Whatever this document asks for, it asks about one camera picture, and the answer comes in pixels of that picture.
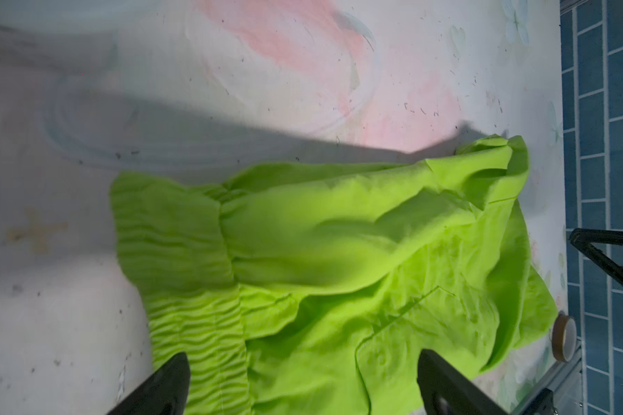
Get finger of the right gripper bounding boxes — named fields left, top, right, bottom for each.
left=569, top=228, right=623, bottom=286

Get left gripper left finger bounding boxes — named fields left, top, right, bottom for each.
left=108, top=352, right=191, bottom=415

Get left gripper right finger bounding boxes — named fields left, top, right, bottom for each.
left=417, top=349, right=507, bottom=415

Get neon green shorts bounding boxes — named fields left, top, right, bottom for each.
left=110, top=136, right=557, bottom=414

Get brown tape roll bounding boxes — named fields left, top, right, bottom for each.
left=551, top=311, right=577, bottom=363

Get aluminium front rail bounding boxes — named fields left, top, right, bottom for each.
left=511, top=342, right=586, bottom=414

